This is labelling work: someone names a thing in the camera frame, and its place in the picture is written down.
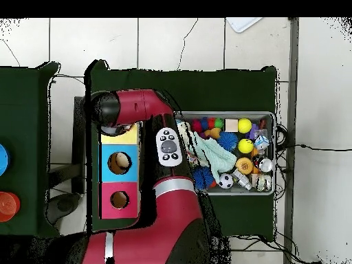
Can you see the red plastic cup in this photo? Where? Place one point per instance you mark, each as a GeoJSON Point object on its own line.
{"type": "Point", "coordinates": [8, 206]}

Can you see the yellow smiley ball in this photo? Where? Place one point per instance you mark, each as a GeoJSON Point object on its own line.
{"type": "Point", "coordinates": [245, 147]}

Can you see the plain wooden block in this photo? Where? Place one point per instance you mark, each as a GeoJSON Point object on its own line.
{"type": "Point", "coordinates": [231, 125]}

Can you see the plain yellow ball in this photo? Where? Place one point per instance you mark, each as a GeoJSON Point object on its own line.
{"type": "Point", "coordinates": [245, 125]}

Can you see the mint green knit cloth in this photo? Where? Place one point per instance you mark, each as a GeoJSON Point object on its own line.
{"type": "Point", "coordinates": [217, 156]}

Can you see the dark green side table cloth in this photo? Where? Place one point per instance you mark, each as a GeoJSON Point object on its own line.
{"type": "Point", "coordinates": [24, 110]}

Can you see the small soccer ball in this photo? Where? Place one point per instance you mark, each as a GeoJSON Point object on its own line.
{"type": "Point", "coordinates": [226, 181]}

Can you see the blue spiky ball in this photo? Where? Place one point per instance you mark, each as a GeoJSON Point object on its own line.
{"type": "Point", "coordinates": [227, 140]}
{"type": "Point", "coordinates": [204, 178]}

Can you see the shallow clear mesh bin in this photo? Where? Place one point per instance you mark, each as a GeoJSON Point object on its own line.
{"type": "Point", "coordinates": [233, 113]}

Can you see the blue plastic cup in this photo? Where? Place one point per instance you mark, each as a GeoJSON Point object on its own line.
{"type": "Point", "coordinates": [3, 159]}

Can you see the white flat tray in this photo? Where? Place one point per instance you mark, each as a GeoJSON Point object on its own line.
{"type": "Point", "coordinates": [242, 23]}

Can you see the silver can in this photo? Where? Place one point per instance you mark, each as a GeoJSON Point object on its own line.
{"type": "Point", "coordinates": [265, 165]}

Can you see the wooden box with three holes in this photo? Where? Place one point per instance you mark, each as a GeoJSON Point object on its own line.
{"type": "Point", "coordinates": [121, 189]}

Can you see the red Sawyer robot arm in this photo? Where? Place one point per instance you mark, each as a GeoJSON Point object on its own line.
{"type": "Point", "coordinates": [165, 220]}

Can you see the cream knit cloth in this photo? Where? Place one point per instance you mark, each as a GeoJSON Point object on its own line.
{"type": "Point", "coordinates": [185, 132]}

